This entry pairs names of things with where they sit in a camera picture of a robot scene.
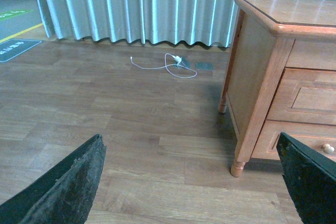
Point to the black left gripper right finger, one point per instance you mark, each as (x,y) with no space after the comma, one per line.
(310,180)

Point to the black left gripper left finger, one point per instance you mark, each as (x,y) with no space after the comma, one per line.
(65,193)

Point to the wooden top drawer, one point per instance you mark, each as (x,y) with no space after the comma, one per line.
(305,96)

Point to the lower drawer wooden knob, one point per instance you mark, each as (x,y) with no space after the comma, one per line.
(327,149)

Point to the wooden nightstand cabinet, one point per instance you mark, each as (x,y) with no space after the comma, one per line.
(270,36)

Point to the grey floor sign sticker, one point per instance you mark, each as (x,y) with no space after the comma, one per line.
(14,47)

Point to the grey floor outlet plate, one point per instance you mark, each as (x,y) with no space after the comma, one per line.
(206,66)

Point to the yellow floor tape line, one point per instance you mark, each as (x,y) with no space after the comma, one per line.
(20,33)

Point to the grey floor outlet cover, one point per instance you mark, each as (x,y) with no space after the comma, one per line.
(182,62)

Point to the green floor sticker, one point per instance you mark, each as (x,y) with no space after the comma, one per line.
(13,13)

